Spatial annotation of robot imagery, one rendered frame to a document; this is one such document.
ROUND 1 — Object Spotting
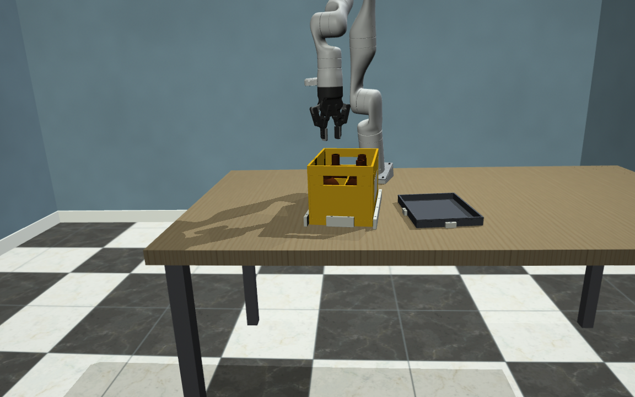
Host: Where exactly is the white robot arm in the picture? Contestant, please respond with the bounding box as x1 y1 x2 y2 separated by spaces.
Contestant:
304 0 385 175

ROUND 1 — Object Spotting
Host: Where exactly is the yellow bottle crate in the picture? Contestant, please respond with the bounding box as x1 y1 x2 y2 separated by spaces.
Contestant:
307 148 379 227

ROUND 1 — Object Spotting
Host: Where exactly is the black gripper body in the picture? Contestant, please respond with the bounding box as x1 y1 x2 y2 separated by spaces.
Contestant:
317 86 343 117

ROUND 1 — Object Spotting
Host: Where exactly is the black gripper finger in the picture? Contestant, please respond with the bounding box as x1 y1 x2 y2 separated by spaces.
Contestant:
332 103 351 139
310 104 332 141

